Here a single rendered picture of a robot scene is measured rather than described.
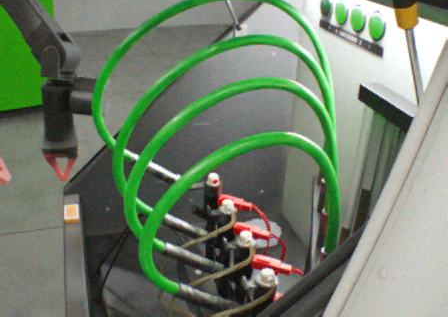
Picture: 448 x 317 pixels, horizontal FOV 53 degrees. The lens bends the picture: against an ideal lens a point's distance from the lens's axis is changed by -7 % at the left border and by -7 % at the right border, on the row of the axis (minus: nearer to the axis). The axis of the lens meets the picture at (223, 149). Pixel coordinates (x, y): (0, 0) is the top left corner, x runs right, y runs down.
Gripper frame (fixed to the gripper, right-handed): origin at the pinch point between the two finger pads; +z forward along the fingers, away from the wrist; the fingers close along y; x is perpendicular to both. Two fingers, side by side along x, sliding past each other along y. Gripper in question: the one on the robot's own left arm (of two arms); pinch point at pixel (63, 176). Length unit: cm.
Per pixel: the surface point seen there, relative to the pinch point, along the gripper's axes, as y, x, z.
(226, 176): 9.2, -37.4, 8.1
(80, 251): -12.7, -2.4, 9.2
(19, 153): 227, 44, 109
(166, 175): -22.5, -17.0, -12.0
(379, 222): -58, -29, -27
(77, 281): -21.1, -1.6, 9.1
